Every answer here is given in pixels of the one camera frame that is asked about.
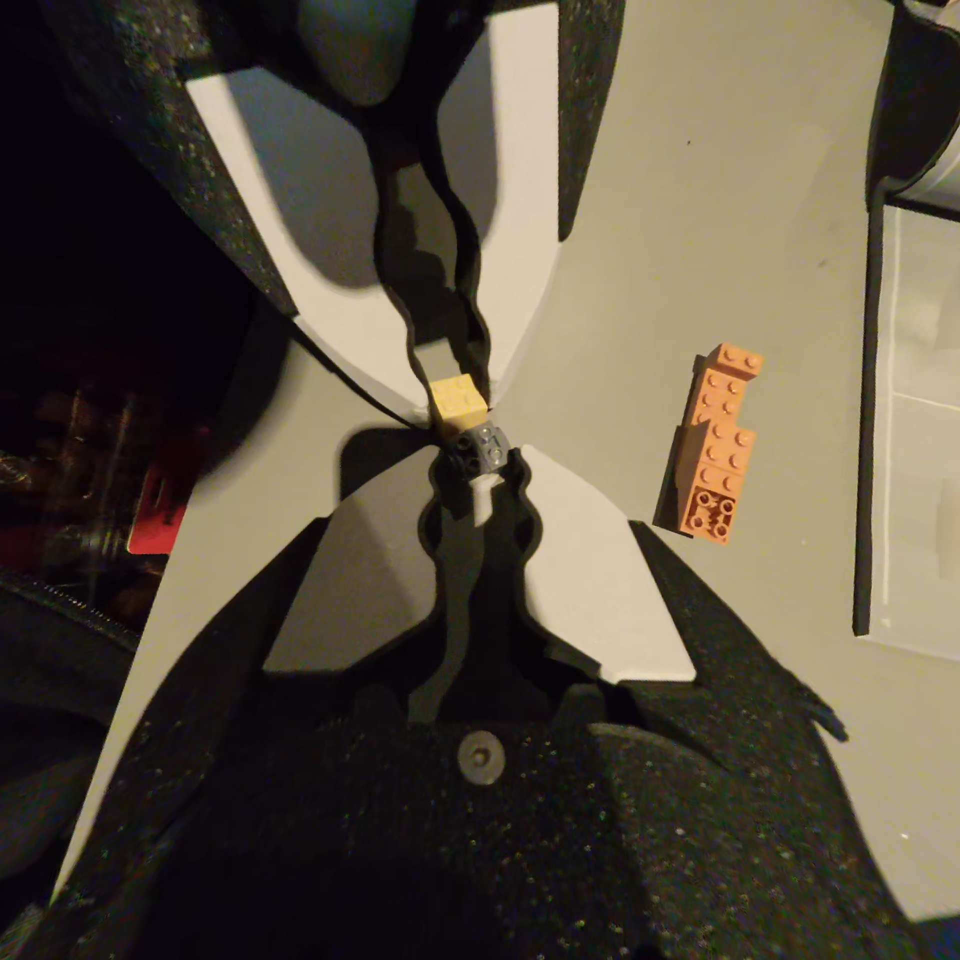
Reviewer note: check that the dark grey toy brick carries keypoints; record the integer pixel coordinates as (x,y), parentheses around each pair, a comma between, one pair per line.
(480,450)

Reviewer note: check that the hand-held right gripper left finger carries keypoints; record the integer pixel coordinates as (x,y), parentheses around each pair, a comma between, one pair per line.
(360,585)

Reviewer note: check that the grey desk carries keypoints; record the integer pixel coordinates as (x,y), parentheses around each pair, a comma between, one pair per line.
(675,225)

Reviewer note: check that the red key tag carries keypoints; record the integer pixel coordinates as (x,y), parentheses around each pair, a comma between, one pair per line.
(161,517)

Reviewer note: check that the orange brick assembly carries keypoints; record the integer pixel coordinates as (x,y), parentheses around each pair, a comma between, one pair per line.
(720,450)

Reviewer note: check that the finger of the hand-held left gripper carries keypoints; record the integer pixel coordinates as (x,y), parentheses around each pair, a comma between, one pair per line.
(300,210)
(525,187)

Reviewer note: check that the grey instruction booklet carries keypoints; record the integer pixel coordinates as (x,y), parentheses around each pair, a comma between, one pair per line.
(922,450)

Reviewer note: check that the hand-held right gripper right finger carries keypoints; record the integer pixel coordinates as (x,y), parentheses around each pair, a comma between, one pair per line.
(592,585)

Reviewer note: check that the tan toy brick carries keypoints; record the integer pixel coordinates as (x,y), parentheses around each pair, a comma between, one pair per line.
(457,397)

